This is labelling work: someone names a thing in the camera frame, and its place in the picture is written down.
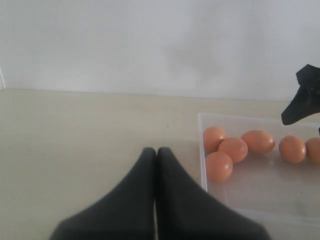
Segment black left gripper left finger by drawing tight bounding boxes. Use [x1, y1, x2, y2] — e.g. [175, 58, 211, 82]
[50, 147, 157, 240]

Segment clear plastic drawer bin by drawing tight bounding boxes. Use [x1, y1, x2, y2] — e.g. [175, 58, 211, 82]
[197, 112, 320, 240]

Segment brown egg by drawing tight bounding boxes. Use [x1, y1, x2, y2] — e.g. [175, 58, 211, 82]
[305, 137, 320, 165]
[278, 135, 307, 164]
[205, 151, 233, 183]
[241, 130, 275, 154]
[203, 126, 227, 153]

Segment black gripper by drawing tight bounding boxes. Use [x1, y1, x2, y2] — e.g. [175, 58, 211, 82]
[281, 64, 320, 126]

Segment brown egg second row left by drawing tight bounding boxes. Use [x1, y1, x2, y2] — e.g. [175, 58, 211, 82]
[218, 137, 249, 163]

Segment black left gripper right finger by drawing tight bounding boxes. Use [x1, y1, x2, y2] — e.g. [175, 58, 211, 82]
[155, 147, 271, 240]

